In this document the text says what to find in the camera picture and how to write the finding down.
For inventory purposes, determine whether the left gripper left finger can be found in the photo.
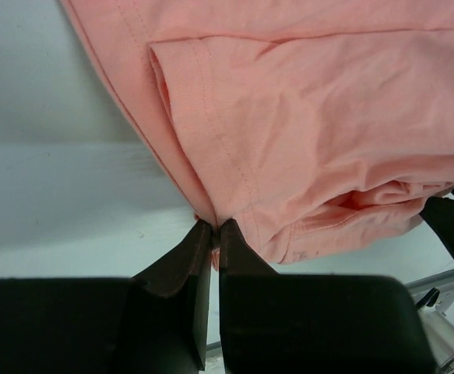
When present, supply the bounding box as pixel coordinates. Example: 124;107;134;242
113;221;212;370

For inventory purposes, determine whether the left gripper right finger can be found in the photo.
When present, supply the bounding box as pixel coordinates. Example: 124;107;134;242
220;220;425;373

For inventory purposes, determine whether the pink t-shirt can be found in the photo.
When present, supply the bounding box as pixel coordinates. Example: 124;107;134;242
62;1;454;263

